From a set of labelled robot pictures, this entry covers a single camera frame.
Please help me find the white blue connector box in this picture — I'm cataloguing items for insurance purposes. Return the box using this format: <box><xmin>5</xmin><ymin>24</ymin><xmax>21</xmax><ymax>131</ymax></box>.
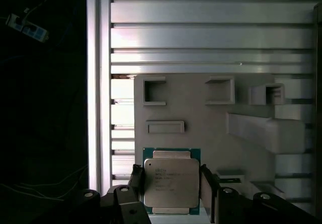
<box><xmin>6</xmin><ymin>13</ymin><xmax>50</xmax><ymax>44</ymax></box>

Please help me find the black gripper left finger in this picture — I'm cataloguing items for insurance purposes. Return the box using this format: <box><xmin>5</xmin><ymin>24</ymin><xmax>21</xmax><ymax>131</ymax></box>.
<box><xmin>72</xmin><ymin>164</ymin><xmax>151</xmax><ymax>224</ymax></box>

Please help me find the grey parts rack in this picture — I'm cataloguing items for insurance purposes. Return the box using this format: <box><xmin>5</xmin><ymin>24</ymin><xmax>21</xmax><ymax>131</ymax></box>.
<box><xmin>133</xmin><ymin>72</ymin><xmax>306</xmax><ymax>224</ymax></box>

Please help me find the silver CPU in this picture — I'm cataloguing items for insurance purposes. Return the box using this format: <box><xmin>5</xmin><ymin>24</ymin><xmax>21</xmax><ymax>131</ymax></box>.
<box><xmin>142</xmin><ymin>147</ymin><xmax>202</xmax><ymax>216</ymax></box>

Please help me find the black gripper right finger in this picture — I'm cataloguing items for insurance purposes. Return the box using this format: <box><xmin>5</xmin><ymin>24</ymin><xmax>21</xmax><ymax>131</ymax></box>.
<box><xmin>200</xmin><ymin>164</ymin><xmax>321</xmax><ymax>224</ymax></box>

